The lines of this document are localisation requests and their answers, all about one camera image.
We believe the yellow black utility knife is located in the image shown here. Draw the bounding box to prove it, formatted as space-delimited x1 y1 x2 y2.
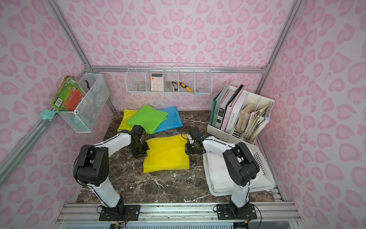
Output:
179 82 193 93

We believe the white perforated plastic basket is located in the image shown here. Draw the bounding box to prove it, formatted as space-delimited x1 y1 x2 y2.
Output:
202 143 276 197

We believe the green raincoat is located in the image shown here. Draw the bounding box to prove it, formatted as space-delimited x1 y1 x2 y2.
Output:
127 105 168 134

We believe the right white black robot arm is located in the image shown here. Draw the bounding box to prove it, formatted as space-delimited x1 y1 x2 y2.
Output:
185 127 260 210

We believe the grey stapler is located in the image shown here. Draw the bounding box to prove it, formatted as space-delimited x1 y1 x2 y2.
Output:
166 81 179 93

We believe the white desktop file organizer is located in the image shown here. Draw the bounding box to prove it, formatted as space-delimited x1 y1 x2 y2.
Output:
207 84 275 144

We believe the green red booklet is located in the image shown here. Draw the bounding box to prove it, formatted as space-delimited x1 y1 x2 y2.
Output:
50 76 86 112

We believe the white wire wall shelf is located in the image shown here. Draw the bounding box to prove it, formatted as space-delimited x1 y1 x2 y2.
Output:
125 63 213 95

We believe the mint green wall hook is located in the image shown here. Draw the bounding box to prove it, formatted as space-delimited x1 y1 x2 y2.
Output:
40 109 59 120

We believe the white mesh wall basket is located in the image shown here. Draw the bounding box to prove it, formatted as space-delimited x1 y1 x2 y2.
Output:
58 73 110 133

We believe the pink white calculator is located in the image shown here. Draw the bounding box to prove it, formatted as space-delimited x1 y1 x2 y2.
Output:
151 73 164 92

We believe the white raincoat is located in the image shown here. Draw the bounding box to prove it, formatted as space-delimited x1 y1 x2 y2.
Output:
206 151 272 194

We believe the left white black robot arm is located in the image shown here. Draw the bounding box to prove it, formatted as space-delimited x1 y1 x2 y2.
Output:
73 125 149 209

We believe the green file folder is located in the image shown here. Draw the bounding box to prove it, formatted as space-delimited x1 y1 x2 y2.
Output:
209 82 230 127

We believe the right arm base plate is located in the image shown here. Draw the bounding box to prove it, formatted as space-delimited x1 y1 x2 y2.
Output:
213 204 257 221

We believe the blue folded raincoat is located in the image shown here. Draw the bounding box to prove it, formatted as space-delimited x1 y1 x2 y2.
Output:
155 106 183 133

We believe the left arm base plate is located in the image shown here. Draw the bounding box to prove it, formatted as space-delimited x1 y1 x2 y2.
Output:
99 205 141 221

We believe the lime yellow folded raincoat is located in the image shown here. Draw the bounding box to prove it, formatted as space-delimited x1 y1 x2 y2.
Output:
117 109 138 132

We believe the stack of beige papers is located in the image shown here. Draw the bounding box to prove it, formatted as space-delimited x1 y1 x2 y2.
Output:
235 101 274 144

